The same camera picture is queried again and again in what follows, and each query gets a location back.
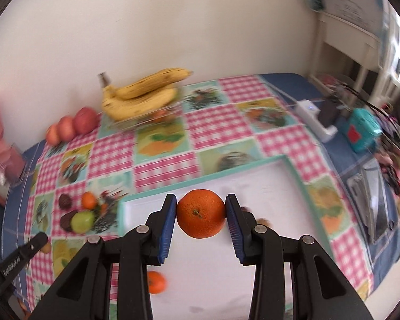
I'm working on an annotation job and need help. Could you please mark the orange mandarin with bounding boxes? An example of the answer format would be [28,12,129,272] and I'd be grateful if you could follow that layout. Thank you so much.
[81,191,97,210]
[147,271,167,295]

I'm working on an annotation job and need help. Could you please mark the dark avocado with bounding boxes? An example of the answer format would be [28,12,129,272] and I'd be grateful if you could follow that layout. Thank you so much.
[58,194,73,210]
[60,210,78,233]

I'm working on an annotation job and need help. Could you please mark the large orange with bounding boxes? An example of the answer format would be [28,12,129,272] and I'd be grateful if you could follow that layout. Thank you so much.
[176,189,225,239]

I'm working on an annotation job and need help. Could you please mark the small brown kiwi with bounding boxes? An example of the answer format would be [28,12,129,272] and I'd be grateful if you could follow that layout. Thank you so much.
[40,241,52,254]

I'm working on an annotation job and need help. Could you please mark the green pear on table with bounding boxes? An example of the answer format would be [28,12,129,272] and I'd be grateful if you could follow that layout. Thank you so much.
[71,210,95,234]

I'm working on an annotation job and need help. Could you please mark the pink checkered fruit tablecloth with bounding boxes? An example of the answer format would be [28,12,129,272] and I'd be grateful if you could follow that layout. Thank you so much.
[23,74,376,314]

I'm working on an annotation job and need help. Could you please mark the white tray teal rim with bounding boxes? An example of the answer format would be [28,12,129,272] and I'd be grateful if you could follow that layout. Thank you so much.
[118,155,332,319]

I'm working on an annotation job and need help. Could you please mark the left red apple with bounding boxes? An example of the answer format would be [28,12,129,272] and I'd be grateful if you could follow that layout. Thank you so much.
[45,123,61,147]

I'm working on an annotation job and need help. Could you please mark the red apple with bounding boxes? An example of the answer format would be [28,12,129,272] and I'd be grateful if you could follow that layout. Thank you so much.
[58,116,76,142]
[45,123,61,147]
[73,107,98,135]

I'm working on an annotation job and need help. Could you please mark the middle red apple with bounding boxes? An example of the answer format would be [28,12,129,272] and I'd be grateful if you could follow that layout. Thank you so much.
[58,116,76,142]

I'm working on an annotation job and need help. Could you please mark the teal toy box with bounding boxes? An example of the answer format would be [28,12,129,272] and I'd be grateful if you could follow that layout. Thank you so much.
[342,108,382,153]

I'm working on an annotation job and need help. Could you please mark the right red apple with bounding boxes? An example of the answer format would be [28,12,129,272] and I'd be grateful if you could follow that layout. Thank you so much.
[73,107,98,135]

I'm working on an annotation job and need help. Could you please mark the black power adapter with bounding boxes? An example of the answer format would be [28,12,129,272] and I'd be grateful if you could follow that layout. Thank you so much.
[317,98,345,128]

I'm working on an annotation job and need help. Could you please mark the white power strip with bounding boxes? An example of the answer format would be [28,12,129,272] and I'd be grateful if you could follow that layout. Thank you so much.
[295,100,338,143]

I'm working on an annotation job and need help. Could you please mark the clear plastic fruit container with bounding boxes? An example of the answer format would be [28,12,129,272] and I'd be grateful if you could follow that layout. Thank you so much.
[102,85,182,131]

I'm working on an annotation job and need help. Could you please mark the yellow banana bunch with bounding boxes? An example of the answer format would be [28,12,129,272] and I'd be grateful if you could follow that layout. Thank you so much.
[102,67,192,121]

